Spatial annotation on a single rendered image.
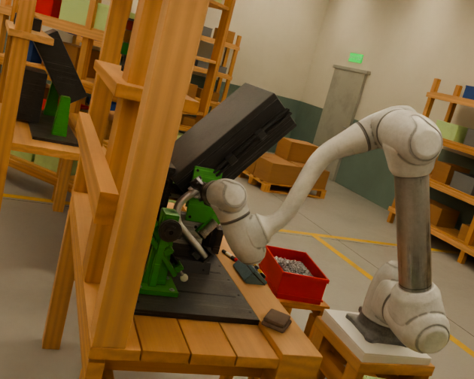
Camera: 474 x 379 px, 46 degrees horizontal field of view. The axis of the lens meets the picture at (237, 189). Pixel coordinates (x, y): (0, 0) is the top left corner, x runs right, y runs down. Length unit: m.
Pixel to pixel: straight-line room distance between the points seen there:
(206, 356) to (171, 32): 0.89
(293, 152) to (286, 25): 4.10
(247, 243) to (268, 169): 6.41
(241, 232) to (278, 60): 10.52
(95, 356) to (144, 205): 0.43
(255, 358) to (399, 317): 0.48
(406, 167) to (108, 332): 0.94
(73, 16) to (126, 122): 3.72
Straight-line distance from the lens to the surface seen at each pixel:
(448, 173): 8.03
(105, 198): 1.48
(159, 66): 1.34
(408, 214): 1.72
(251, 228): 1.72
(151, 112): 1.34
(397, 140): 1.61
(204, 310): 1.83
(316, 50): 12.48
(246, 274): 2.13
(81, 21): 5.34
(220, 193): 1.66
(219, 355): 1.65
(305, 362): 1.76
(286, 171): 8.26
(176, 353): 1.61
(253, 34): 11.86
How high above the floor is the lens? 1.68
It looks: 12 degrees down
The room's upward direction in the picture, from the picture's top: 15 degrees clockwise
